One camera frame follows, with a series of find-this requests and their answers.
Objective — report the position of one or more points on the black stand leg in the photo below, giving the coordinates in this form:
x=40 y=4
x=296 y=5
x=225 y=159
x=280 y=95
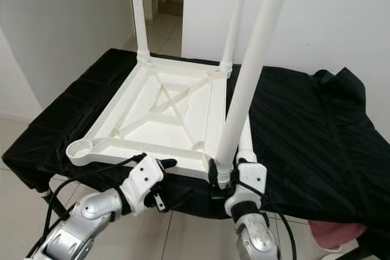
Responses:
x=55 y=202

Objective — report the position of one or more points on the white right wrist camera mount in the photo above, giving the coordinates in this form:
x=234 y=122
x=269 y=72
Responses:
x=250 y=178

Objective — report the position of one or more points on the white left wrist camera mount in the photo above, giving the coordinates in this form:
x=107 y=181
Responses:
x=143 y=181

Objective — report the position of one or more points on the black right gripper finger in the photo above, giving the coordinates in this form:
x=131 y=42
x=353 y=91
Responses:
x=213 y=173

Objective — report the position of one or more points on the white plastic table leg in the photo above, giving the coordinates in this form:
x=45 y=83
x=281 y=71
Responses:
x=139 y=10
x=256 y=59
x=247 y=144
x=234 y=16

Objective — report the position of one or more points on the brown floor mat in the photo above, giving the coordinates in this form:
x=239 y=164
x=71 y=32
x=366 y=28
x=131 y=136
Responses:
x=170 y=7

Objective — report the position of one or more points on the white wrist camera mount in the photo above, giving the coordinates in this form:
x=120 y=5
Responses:
x=143 y=181
x=250 y=178

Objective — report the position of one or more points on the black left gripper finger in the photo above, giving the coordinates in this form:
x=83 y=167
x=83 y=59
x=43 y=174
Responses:
x=167 y=163

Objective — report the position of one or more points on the white plastic table top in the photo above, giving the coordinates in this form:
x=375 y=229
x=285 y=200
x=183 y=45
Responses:
x=158 y=123

